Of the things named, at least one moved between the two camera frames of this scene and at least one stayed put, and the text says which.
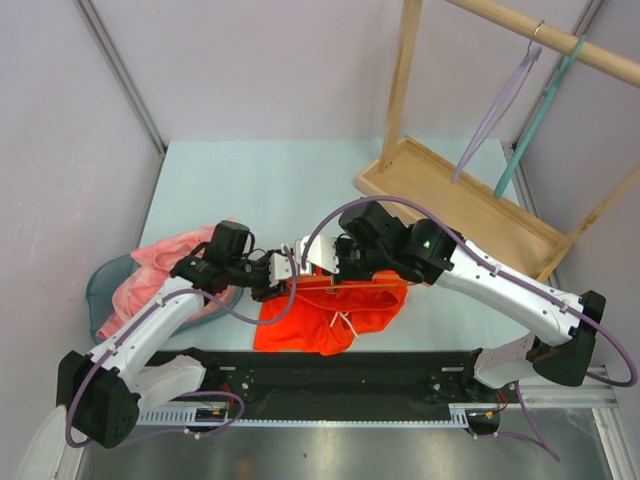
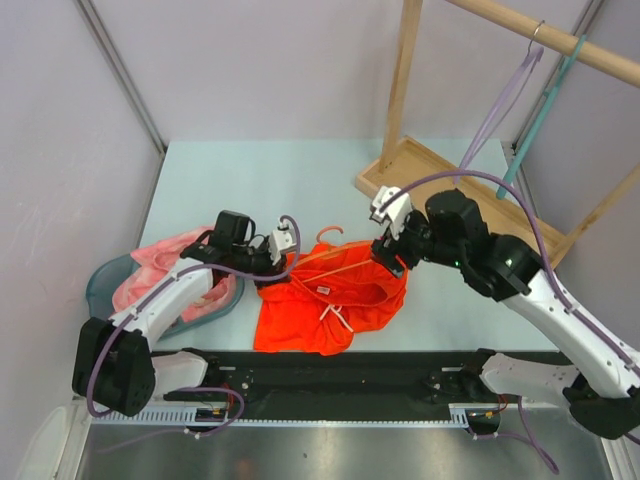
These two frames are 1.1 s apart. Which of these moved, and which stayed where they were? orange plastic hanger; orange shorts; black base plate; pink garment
Moved: orange plastic hanger
Stayed: black base plate; orange shorts; pink garment
